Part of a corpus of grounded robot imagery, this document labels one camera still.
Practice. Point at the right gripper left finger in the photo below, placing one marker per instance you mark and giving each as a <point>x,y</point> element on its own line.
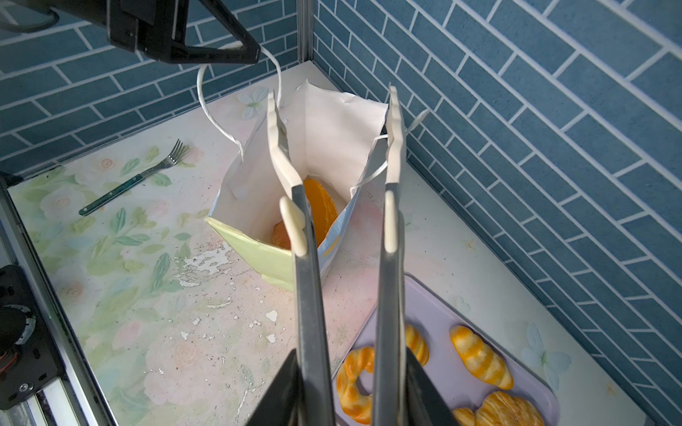
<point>279,404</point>

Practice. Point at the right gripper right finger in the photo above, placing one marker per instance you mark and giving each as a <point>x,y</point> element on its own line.
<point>425,405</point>

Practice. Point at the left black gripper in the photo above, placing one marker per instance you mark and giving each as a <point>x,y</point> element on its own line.
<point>154,27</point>

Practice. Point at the white metal tongs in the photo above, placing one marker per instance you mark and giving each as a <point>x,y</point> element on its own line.
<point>389,399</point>

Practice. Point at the small striped round bread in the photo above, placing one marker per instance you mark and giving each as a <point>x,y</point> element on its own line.
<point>417,344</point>

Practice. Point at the white green paper bag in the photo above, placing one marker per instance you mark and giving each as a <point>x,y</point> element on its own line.
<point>331,136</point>

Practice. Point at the round orange bun half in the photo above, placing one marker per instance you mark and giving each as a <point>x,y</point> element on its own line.
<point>324,214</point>

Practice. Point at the striped bread roll back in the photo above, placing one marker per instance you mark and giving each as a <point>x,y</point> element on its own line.
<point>480,360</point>

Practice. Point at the long striped croissant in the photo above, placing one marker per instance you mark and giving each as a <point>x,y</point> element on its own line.
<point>464,416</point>

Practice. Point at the glazed orange donut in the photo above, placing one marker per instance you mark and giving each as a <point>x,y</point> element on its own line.
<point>353,403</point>

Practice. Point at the green handled fork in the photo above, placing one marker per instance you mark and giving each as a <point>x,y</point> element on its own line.
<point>171,160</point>

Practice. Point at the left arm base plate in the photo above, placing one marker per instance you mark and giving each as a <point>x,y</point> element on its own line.
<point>29,356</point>

